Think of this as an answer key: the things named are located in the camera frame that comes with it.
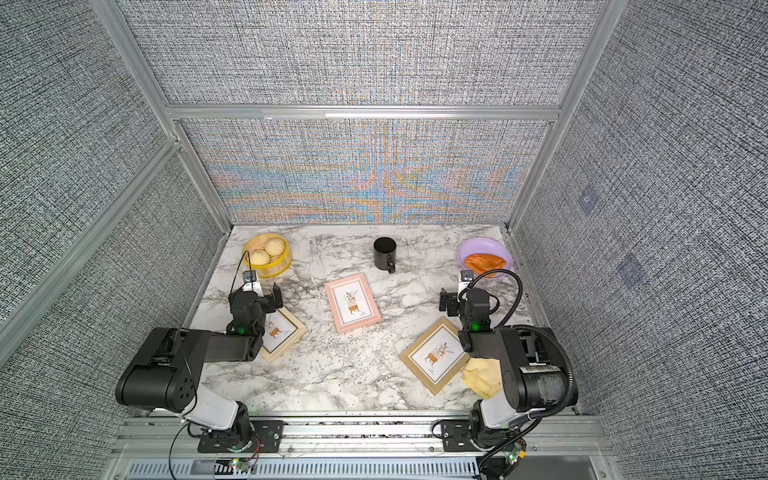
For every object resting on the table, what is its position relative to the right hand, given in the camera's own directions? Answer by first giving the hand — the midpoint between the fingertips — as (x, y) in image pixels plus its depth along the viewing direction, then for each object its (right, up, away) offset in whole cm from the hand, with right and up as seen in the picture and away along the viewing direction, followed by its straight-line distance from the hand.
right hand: (460, 280), depth 93 cm
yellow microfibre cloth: (+3, -25, -13) cm, 28 cm away
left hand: (-61, -1, -1) cm, 61 cm away
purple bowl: (+12, +11, +19) cm, 25 cm away
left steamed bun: (-68, +7, +12) cm, 69 cm away
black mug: (-24, +8, +10) cm, 27 cm away
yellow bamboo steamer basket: (-64, +8, +13) cm, 66 cm away
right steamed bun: (-63, +11, +13) cm, 65 cm away
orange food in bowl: (+10, +5, +11) cm, 16 cm away
